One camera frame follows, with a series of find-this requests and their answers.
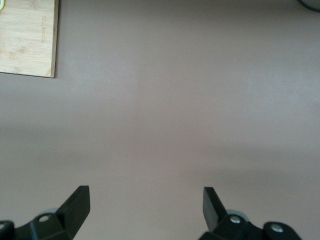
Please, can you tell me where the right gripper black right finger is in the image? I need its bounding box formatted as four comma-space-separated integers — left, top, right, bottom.
199, 186, 301, 240

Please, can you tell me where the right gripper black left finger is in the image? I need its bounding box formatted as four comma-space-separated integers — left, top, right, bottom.
0, 185, 91, 240

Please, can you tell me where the brown table cover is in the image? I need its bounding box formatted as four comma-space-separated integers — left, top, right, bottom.
0, 0, 320, 240

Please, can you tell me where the bamboo cutting board metal handle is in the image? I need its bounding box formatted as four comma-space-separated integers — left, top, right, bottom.
0, 0, 60, 79

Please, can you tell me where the black cable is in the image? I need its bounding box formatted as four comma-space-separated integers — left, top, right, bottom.
296, 0, 320, 13

